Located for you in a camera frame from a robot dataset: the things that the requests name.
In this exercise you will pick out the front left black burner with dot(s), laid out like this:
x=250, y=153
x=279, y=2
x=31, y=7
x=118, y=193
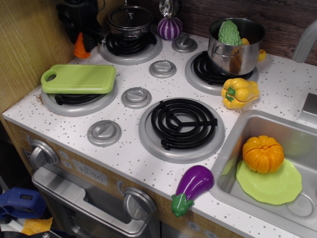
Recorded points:
x=83, y=109

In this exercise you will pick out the silver stovetop knob back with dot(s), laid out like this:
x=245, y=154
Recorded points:
x=184, y=44

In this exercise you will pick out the silver oven door handle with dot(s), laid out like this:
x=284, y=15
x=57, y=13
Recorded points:
x=87, y=211

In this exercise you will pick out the stainless steel pot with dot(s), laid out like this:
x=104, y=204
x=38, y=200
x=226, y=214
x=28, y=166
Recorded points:
x=235, y=59

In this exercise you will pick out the front right black burner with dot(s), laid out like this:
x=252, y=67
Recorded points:
x=181, y=130

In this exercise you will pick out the silver oven knob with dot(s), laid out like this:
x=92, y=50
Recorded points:
x=42, y=154
x=137, y=204

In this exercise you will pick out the silver stovetop knob front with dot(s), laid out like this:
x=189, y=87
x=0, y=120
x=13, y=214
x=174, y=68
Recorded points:
x=104, y=133

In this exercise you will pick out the silver stovetop knob upper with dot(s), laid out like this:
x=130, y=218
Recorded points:
x=162, y=69

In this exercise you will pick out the yellow cloth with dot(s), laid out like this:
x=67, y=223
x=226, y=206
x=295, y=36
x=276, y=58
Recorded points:
x=36, y=226

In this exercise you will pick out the silver oven knob left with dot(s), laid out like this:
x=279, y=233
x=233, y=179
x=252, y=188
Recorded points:
x=42, y=154

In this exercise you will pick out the purple white striped toy onion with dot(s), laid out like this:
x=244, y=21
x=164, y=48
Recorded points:
x=170, y=28

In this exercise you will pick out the purple toy eggplant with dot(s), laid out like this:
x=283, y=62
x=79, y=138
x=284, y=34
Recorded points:
x=196, y=181

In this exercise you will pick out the silver oven knob right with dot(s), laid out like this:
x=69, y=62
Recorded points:
x=137, y=204

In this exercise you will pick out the orange toy carrot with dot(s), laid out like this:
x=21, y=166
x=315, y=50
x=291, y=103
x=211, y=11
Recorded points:
x=79, y=48

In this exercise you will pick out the hanging silver spoon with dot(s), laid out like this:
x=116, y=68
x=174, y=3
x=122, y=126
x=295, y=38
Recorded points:
x=169, y=8

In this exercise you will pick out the orange toy inside pot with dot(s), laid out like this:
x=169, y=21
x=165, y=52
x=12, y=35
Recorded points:
x=245, y=42

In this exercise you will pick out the yellow toy behind pot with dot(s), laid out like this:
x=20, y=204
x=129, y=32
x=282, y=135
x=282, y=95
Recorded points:
x=262, y=55

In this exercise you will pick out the black burner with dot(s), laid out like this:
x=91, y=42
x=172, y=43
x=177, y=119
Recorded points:
x=203, y=77
x=130, y=52
x=83, y=109
x=181, y=130

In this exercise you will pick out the silver stovetop knob middle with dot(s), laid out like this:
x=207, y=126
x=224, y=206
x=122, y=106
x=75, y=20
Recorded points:
x=136, y=98

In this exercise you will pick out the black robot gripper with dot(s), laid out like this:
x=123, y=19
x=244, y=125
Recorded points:
x=81, y=16

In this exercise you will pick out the yellow toy bell pepper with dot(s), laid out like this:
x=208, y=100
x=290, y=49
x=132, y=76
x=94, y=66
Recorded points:
x=238, y=92

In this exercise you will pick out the orange toy pumpkin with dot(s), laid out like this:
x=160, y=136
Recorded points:
x=263, y=154

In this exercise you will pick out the back right black burner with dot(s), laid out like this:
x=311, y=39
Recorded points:
x=203, y=77

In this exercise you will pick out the back left black burner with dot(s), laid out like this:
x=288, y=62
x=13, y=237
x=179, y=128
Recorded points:
x=130, y=52

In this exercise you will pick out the light green plastic plate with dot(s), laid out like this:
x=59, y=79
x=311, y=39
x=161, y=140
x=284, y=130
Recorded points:
x=276, y=188

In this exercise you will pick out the grey toy faucet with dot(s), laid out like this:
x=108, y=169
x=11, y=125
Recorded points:
x=305, y=43

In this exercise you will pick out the silver stovetop knob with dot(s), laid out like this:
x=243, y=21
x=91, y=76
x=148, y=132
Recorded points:
x=184, y=44
x=136, y=98
x=104, y=133
x=162, y=69

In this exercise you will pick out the silver toy sink basin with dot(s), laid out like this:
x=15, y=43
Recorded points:
x=299, y=143

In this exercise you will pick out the dark lidded cooking pot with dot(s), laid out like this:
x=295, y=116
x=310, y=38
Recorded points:
x=130, y=22

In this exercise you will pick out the green plastic cutting board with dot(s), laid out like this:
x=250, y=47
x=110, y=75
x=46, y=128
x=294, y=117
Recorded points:
x=78, y=79

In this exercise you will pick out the green toy bitter gourd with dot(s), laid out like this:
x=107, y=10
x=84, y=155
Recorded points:
x=229, y=34

